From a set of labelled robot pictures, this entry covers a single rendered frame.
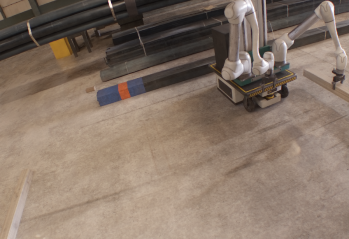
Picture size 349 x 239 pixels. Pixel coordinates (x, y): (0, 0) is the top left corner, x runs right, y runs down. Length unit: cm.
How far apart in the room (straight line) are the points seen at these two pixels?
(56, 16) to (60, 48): 341
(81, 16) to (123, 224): 289
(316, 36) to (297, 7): 136
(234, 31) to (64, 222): 225
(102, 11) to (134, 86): 124
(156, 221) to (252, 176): 87
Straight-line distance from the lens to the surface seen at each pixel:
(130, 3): 369
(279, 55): 270
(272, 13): 538
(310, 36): 450
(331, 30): 266
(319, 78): 305
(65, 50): 720
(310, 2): 604
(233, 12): 200
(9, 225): 255
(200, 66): 355
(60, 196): 254
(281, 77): 274
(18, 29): 409
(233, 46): 218
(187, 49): 438
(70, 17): 379
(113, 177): 239
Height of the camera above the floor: 164
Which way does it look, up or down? 32 degrees down
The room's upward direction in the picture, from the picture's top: 15 degrees counter-clockwise
